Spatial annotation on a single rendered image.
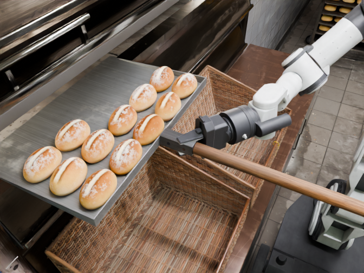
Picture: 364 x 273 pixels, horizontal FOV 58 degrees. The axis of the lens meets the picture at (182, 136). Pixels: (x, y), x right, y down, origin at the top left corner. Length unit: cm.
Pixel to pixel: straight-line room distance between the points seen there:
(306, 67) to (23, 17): 77
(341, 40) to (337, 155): 162
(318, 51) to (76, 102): 73
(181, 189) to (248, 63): 116
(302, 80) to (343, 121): 191
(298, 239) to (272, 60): 116
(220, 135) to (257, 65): 152
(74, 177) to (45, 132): 22
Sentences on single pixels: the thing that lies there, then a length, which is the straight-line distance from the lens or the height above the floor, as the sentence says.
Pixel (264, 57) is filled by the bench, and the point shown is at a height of 58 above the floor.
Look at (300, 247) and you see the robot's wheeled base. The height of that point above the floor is 17.
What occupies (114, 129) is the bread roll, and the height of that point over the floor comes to 121.
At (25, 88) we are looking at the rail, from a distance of 65.
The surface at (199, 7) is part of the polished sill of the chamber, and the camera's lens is 155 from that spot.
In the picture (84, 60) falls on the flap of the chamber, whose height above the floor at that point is 140.
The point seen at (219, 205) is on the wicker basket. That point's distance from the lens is 140.
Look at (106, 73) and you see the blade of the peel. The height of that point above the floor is 118.
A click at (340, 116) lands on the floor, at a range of 302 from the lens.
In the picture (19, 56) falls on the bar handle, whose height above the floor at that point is 146.
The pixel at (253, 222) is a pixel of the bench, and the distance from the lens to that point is 143.
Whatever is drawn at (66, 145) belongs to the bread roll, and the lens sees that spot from 83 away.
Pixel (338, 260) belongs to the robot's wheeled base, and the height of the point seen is 17.
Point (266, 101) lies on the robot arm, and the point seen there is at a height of 125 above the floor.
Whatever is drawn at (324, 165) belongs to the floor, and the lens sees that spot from 255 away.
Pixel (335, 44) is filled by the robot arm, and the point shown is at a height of 128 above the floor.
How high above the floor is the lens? 177
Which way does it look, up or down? 44 degrees down
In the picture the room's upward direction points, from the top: straight up
